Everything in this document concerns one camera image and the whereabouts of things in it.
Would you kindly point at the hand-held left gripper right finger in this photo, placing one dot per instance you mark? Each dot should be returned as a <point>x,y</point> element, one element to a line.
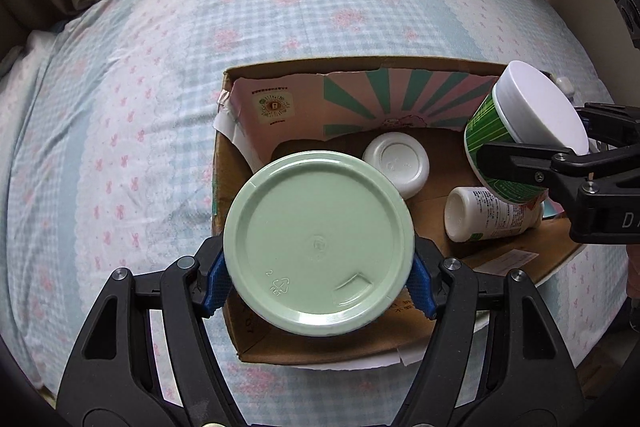
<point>422,292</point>

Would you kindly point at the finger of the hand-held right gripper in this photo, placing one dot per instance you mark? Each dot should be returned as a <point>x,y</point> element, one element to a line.
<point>520,162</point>
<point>610,119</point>

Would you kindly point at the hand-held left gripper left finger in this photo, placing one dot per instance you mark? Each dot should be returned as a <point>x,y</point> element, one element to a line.
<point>215,287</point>

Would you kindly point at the green striped jar white lid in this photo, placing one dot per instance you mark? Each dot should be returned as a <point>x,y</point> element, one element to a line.
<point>530,102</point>

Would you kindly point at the white plastic bottle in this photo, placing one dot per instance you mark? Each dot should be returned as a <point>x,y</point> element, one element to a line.
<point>470,212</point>

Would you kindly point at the printed cardboard box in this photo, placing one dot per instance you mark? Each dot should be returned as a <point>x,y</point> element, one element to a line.
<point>430,217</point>

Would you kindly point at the jar with pale green lid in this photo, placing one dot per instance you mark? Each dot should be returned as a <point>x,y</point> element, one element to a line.
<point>315,242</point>

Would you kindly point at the small white jar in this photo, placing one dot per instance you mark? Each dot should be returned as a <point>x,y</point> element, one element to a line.
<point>395,162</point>

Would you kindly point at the person's right hand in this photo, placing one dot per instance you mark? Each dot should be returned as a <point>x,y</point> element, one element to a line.
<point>634,272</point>

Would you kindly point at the checked floral bed sheet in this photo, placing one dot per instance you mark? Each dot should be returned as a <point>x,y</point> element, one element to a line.
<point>150,107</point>

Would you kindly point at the crumpled pale quilt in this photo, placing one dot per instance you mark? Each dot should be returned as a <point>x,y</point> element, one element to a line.
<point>25,72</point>

